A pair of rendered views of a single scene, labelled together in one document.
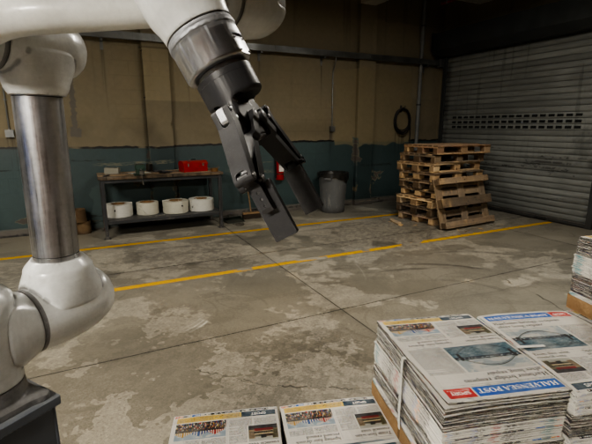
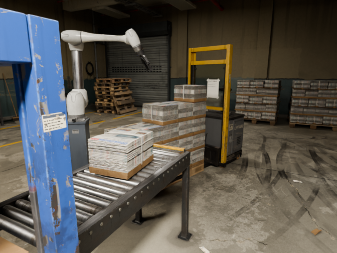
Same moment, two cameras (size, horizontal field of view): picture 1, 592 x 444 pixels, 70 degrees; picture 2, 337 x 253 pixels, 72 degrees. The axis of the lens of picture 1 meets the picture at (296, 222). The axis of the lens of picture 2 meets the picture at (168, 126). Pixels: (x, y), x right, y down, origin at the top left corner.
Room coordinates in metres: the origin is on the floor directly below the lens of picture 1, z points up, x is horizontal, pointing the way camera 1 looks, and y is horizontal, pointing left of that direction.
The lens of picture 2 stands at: (-1.53, 1.29, 1.43)
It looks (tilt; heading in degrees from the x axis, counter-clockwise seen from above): 12 degrees down; 323
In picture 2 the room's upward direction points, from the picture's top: straight up
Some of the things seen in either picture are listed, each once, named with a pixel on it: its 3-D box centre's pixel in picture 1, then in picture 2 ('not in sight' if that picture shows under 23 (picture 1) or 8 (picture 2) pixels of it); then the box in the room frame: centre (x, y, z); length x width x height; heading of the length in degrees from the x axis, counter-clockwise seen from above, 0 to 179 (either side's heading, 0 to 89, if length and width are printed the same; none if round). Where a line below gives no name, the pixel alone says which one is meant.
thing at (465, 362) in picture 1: (460, 350); (160, 104); (0.92, -0.40, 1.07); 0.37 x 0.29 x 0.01; 11
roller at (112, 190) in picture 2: not in sight; (97, 186); (-0.24, 0.86, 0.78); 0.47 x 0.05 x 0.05; 26
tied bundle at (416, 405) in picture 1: (454, 393); (160, 113); (0.92, -0.40, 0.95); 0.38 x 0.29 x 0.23; 11
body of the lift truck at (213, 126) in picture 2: not in sight; (218, 135); (1.14, -1.78, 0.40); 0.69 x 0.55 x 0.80; 9
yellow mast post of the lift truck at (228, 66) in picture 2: not in sight; (225, 106); (0.75, -1.46, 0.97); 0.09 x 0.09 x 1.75; 9
